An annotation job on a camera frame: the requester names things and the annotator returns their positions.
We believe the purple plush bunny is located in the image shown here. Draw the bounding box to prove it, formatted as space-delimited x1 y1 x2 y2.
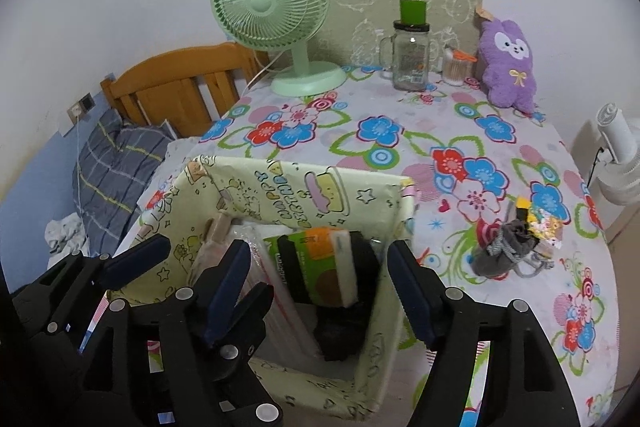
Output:
478 18 537 115

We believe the black item in box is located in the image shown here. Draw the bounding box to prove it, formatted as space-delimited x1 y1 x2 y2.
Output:
274 228 381 362

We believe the green tissue pack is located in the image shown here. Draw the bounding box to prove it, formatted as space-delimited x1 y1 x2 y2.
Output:
264 228 358 308

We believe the wall power socket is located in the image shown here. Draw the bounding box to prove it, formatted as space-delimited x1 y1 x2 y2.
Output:
67 93 96 124

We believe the green cup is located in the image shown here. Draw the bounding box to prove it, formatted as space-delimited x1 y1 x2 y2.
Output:
399 0 427 26

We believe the green desk fan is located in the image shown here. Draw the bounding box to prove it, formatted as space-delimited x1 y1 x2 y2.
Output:
210 0 346 98

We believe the glass mason jar mug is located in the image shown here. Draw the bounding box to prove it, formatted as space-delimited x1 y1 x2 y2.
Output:
378 20 431 92

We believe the yellow snack packet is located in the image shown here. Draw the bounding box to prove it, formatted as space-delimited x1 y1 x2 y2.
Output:
515 197 563 251

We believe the toothpick jar orange lid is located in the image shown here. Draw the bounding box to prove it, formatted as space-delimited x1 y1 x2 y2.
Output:
442 46 477 87

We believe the floral tablecloth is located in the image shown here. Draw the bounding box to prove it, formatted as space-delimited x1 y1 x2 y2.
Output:
86 63 622 427

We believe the crumpled white cloth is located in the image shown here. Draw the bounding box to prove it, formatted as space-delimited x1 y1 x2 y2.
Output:
44 212 89 269

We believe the white standing fan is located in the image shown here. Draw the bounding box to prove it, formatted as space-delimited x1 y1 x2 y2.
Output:
570 100 639 215

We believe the grey sock bundle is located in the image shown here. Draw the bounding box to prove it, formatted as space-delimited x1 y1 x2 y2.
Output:
471 219 539 279

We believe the yellow fabric storage box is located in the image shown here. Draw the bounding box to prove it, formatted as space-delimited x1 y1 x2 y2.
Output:
119 155 414 421

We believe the pink packet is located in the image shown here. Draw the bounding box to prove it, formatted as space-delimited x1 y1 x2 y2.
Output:
188 213 232 286

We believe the beige patterned wall board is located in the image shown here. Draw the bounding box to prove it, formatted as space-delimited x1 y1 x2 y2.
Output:
308 0 483 72

